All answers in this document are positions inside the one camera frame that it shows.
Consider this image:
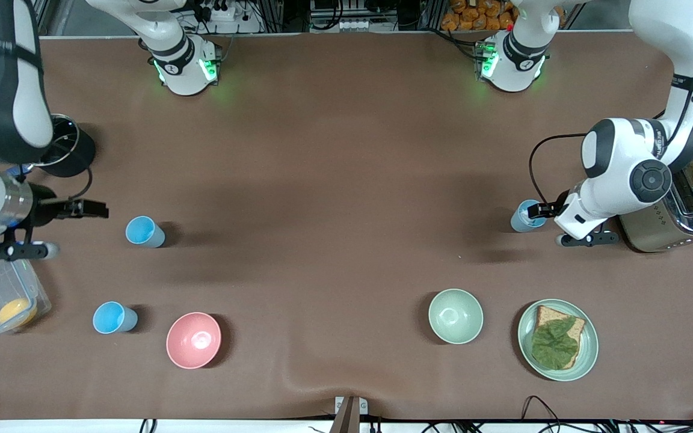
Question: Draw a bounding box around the orange round fruit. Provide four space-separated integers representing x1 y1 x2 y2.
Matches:
0 298 39 329

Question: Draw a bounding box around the metal table edge bracket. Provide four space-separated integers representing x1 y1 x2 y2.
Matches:
330 395 369 433

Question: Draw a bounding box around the blue plastic cup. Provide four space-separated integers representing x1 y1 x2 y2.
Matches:
93 301 139 334
125 216 166 249
510 200 547 233

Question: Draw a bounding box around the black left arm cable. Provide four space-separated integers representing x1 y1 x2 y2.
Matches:
528 133 588 206

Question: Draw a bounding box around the black saucepan blue handle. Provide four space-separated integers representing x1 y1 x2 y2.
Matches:
7 113 96 181

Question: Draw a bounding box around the beige metal toaster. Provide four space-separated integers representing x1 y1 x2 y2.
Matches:
618 147 693 254

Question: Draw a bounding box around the black looped floor cable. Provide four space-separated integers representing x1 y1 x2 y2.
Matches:
521 395 567 423

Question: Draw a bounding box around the bag of orange buns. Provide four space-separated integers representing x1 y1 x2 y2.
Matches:
440 0 516 32

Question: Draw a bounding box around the pale green plate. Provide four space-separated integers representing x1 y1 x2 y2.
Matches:
517 299 599 382

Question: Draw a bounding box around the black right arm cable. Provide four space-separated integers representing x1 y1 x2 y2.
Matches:
58 167 93 203

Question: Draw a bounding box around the green lettuce leaf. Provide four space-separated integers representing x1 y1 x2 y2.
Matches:
531 317 581 370

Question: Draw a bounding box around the pale green bowl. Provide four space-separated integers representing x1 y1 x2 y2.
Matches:
428 289 484 345

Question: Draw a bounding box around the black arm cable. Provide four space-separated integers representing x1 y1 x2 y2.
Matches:
58 167 93 203
528 133 588 206

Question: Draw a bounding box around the brown bread slice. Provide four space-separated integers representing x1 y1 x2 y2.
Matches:
532 305 587 369

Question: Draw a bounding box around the pink bowl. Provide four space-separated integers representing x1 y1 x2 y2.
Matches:
166 312 222 369

